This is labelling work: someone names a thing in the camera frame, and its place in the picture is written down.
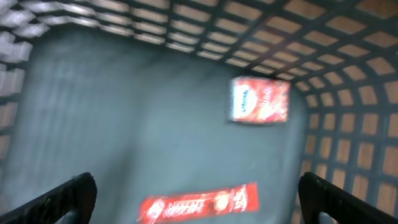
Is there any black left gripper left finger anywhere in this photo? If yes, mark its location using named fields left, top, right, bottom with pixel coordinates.
left=1, top=172, right=97, bottom=224

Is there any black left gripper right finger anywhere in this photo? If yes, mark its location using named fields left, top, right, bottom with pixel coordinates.
left=298, top=172, right=397, bottom=224

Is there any small red white box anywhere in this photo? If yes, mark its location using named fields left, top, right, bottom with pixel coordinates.
left=229, top=76, right=291, bottom=124

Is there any grey plastic mesh basket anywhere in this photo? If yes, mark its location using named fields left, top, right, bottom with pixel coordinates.
left=1, top=1, right=397, bottom=223

